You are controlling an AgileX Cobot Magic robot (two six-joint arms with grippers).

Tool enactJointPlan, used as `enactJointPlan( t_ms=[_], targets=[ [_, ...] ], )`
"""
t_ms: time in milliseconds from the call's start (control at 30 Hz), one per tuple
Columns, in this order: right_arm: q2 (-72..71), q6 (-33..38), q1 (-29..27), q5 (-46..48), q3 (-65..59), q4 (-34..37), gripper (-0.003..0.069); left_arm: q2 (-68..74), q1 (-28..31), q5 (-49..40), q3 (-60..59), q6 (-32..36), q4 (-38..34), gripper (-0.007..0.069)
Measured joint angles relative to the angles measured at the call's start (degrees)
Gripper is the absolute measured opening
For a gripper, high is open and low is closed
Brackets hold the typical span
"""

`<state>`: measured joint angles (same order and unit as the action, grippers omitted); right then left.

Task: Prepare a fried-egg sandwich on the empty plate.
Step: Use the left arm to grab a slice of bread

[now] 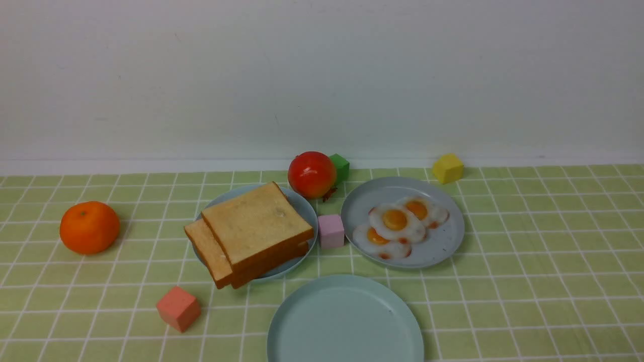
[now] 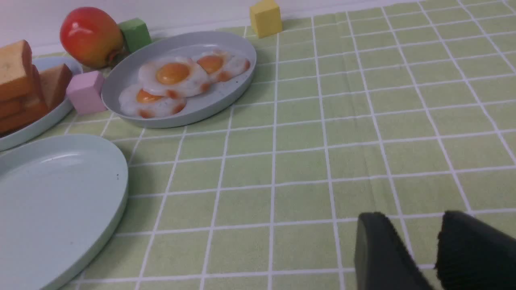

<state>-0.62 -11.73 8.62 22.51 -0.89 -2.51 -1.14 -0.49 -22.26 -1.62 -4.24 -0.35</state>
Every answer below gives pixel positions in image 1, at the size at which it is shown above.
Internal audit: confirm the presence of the toast slice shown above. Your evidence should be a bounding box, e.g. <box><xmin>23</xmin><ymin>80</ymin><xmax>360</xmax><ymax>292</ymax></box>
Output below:
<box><xmin>201</xmin><ymin>183</ymin><xmax>319</xmax><ymax>272</ymax></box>
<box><xmin>184</xmin><ymin>219</ymin><xmax>233</xmax><ymax>289</ymax></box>
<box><xmin>230</xmin><ymin>241</ymin><xmax>309</xmax><ymax>289</ymax></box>

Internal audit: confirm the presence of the fried egg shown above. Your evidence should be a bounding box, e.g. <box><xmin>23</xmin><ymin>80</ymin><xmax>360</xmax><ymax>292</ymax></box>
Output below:
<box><xmin>352</xmin><ymin>224</ymin><xmax>412</xmax><ymax>260</ymax></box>
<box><xmin>396</xmin><ymin>196</ymin><xmax>449</xmax><ymax>229</ymax></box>
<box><xmin>368</xmin><ymin>203</ymin><xmax>427</xmax><ymax>244</ymax></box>

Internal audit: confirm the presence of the red tomato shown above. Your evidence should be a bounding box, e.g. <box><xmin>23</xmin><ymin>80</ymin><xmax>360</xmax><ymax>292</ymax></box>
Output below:
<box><xmin>287</xmin><ymin>151</ymin><xmax>337</xmax><ymax>202</ymax></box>

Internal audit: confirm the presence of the green cube block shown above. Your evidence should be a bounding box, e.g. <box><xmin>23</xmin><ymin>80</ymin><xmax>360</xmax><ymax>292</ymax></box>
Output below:
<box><xmin>329</xmin><ymin>154</ymin><xmax>350</xmax><ymax>185</ymax></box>

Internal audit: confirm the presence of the blue bread plate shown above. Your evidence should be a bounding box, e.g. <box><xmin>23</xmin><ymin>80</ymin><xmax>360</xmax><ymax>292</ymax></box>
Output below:
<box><xmin>184</xmin><ymin>182</ymin><xmax>319</xmax><ymax>289</ymax></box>

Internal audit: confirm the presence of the pink cube block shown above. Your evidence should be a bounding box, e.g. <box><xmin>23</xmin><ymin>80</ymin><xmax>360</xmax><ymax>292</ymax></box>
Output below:
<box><xmin>318</xmin><ymin>215</ymin><xmax>345</xmax><ymax>249</ymax></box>

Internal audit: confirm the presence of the yellow cube block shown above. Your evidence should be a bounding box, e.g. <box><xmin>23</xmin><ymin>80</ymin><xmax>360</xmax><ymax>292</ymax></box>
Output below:
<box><xmin>432</xmin><ymin>153</ymin><xmax>464</xmax><ymax>184</ymax></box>

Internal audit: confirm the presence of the grey-blue egg plate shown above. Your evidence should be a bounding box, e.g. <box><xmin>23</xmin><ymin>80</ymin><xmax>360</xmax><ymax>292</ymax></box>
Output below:
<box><xmin>340</xmin><ymin>176</ymin><xmax>465</xmax><ymax>269</ymax></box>

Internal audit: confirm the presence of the light blue front plate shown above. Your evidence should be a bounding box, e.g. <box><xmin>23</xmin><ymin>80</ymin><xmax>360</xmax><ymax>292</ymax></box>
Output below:
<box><xmin>266</xmin><ymin>275</ymin><xmax>425</xmax><ymax>361</ymax></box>

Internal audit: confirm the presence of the salmon red cube block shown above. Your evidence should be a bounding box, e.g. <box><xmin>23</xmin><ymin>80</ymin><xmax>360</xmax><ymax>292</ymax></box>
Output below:
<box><xmin>156</xmin><ymin>286</ymin><xmax>202</xmax><ymax>333</ymax></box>

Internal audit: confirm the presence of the orange mandarin fruit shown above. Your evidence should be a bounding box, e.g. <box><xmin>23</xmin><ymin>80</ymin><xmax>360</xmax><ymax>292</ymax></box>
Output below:
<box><xmin>59</xmin><ymin>201</ymin><xmax>120</xmax><ymax>255</ymax></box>

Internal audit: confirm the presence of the green checkered tablecloth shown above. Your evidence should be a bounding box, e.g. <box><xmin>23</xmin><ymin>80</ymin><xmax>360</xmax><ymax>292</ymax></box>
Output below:
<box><xmin>1</xmin><ymin>164</ymin><xmax>643</xmax><ymax>361</ymax></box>

